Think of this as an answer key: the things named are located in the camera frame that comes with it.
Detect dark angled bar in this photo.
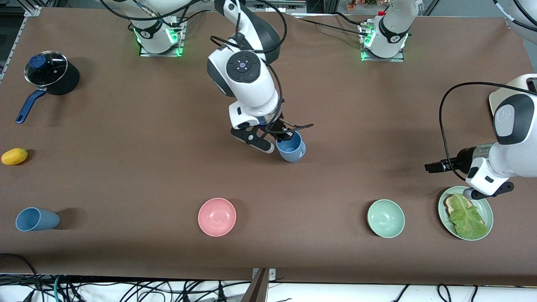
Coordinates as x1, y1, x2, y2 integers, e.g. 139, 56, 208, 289
240, 268, 269, 302

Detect toasted bread slice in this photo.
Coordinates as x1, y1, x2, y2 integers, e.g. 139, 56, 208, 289
445, 194, 489, 229

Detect pink bowl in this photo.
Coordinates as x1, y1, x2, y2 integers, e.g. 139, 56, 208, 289
198, 198, 237, 237

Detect aluminium frame rail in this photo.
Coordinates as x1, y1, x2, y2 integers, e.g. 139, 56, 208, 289
0, 6, 41, 81

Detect green lettuce leaf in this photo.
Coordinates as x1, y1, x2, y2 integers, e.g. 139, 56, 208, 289
449, 193, 489, 240

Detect black pot with blue handle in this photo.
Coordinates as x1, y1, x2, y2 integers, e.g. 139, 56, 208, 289
16, 57, 80, 125

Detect mint green bowl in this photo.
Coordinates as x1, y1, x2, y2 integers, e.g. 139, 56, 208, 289
367, 199, 406, 238

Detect mint green plate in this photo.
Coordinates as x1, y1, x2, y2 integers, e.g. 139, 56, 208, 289
438, 186, 494, 241

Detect black arm base cable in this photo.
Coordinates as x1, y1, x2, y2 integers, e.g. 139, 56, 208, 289
170, 9, 207, 26
294, 16, 370, 36

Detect aluminium frame crossbar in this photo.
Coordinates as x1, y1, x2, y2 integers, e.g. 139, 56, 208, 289
248, 0, 307, 13

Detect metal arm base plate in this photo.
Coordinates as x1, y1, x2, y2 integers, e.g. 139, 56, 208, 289
138, 19, 185, 57
360, 23, 406, 63

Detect black looped cable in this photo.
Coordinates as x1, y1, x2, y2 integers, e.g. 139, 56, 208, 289
0, 253, 42, 302

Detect yellow lemon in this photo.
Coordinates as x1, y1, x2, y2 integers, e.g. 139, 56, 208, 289
1, 148, 29, 166

